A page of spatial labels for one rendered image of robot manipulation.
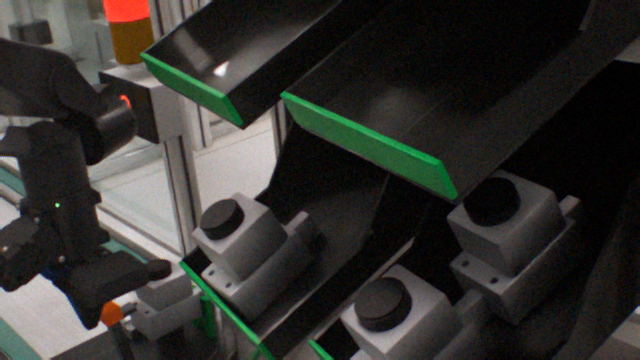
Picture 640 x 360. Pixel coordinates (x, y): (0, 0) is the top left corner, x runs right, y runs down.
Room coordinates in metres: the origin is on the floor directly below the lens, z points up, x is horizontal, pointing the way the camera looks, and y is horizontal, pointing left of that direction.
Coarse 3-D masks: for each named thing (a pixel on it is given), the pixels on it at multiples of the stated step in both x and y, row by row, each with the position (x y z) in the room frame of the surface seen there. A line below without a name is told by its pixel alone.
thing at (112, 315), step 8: (112, 304) 0.68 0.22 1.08; (128, 304) 0.70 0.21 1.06; (104, 312) 0.67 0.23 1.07; (112, 312) 0.67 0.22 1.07; (120, 312) 0.68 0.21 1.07; (128, 312) 0.69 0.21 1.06; (104, 320) 0.67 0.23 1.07; (112, 320) 0.67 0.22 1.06; (120, 320) 0.68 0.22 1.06; (112, 328) 0.67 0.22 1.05; (120, 328) 0.68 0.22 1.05; (112, 336) 0.68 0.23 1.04; (120, 336) 0.68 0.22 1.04; (120, 344) 0.68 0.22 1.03; (128, 344) 0.68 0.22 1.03; (120, 352) 0.68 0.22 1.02; (128, 352) 0.68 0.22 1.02
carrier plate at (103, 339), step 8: (128, 320) 0.81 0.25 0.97; (224, 320) 0.79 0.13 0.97; (96, 336) 0.78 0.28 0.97; (104, 336) 0.78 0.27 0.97; (240, 336) 0.76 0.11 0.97; (80, 344) 0.77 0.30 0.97; (88, 344) 0.77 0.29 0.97; (96, 344) 0.77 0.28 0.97; (104, 344) 0.77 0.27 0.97; (112, 344) 0.76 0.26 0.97; (240, 344) 0.74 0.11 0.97; (248, 344) 0.74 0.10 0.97; (64, 352) 0.76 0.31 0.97; (72, 352) 0.76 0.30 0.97; (80, 352) 0.76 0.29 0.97; (88, 352) 0.75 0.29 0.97; (96, 352) 0.75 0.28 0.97; (104, 352) 0.75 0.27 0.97; (240, 352) 0.73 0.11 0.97; (248, 352) 0.72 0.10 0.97
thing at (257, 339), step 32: (288, 128) 0.57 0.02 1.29; (288, 160) 0.56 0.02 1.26; (320, 160) 0.58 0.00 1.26; (352, 160) 0.57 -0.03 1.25; (288, 192) 0.56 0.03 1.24; (320, 192) 0.55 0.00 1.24; (352, 192) 0.53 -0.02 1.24; (384, 192) 0.45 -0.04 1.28; (416, 192) 0.46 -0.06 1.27; (320, 224) 0.51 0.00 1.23; (352, 224) 0.50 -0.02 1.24; (384, 224) 0.45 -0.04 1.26; (416, 224) 0.46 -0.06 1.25; (192, 256) 0.52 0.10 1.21; (320, 256) 0.48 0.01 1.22; (352, 256) 0.44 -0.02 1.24; (384, 256) 0.45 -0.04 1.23; (288, 288) 0.46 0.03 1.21; (320, 288) 0.43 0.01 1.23; (352, 288) 0.44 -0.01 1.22; (256, 320) 0.45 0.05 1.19; (288, 320) 0.41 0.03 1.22; (320, 320) 0.42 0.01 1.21; (288, 352) 0.41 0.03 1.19
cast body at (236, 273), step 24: (216, 216) 0.46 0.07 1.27; (240, 216) 0.46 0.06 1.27; (264, 216) 0.46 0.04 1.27; (216, 240) 0.46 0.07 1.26; (240, 240) 0.45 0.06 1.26; (264, 240) 0.46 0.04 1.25; (288, 240) 0.47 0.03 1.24; (312, 240) 0.50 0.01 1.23; (216, 264) 0.47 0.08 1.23; (240, 264) 0.45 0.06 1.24; (264, 264) 0.46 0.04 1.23; (288, 264) 0.47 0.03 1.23; (216, 288) 0.46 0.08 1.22; (240, 288) 0.45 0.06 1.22; (264, 288) 0.45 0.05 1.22; (240, 312) 0.45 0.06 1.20
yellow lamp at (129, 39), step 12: (108, 24) 0.93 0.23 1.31; (120, 24) 0.92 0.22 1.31; (132, 24) 0.92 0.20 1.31; (144, 24) 0.92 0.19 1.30; (120, 36) 0.92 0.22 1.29; (132, 36) 0.92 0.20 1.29; (144, 36) 0.92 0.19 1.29; (120, 48) 0.92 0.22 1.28; (132, 48) 0.92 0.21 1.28; (144, 48) 0.92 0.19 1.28; (120, 60) 0.92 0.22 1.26; (132, 60) 0.92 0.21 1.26
